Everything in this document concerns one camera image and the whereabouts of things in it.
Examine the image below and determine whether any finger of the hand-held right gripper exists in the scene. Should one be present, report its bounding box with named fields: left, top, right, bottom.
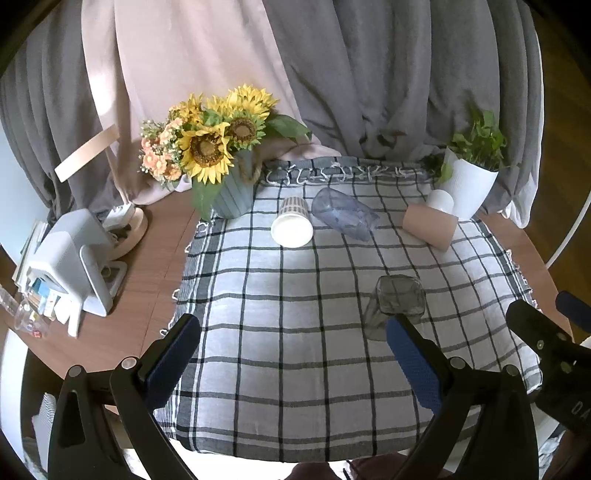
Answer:
left=556, top=291, right=591, bottom=334
left=506, top=299, right=576, bottom=370

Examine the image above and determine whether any clear plastic container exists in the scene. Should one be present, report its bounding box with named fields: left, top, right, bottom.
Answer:
left=0, top=284, right=61, bottom=340

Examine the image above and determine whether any wooden desk lamp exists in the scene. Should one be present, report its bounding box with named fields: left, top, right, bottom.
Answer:
left=54, top=124, right=149, bottom=260

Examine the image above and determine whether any green leafy plant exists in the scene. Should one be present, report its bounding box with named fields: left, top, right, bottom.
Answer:
left=421, top=104, right=519, bottom=184

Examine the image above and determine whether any white standing device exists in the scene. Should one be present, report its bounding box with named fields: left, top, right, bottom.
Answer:
left=25, top=209, right=128, bottom=339

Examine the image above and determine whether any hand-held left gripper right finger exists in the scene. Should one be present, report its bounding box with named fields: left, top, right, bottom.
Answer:
left=385, top=314, right=541, bottom=480

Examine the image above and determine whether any white ribbed plant pot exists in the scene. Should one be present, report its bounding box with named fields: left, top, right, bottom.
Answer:
left=442, top=147, right=500, bottom=220

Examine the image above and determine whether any checked grey tablecloth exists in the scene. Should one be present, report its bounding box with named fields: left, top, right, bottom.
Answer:
left=154, top=157, right=544, bottom=464

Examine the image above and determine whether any white power adapter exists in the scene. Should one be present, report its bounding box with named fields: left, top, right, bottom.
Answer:
left=102, top=203, right=136, bottom=229

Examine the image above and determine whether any sunflower bouquet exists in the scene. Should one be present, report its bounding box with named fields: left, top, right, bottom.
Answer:
left=139, top=84, right=313, bottom=222

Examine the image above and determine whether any white striped paper cup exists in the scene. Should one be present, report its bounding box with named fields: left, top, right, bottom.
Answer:
left=270, top=196, right=315, bottom=248

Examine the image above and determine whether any stack of books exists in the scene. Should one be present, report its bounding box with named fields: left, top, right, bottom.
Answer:
left=11, top=220, right=49, bottom=298

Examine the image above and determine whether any grey curtain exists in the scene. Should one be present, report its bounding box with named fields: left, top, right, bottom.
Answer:
left=0, top=0, right=123, bottom=224
left=262, top=0, right=544, bottom=228

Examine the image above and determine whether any pink curtain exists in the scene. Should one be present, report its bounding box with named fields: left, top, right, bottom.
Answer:
left=81, top=0, right=343, bottom=207

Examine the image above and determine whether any white curved tube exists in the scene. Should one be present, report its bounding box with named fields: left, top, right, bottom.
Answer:
left=537, top=28, right=591, bottom=274

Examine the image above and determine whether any grey-blue ribbed vase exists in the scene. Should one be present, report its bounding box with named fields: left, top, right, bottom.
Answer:
left=210, top=150, right=262, bottom=220

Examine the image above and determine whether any dark grey glass cup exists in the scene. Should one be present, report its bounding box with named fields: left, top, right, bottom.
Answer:
left=362, top=274, right=426, bottom=342

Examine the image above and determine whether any clear blue plastic cup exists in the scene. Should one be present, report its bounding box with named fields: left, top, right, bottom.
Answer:
left=311, top=187, right=380, bottom=242

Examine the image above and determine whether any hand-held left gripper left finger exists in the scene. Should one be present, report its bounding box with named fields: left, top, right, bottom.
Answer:
left=48, top=315, right=201, bottom=480

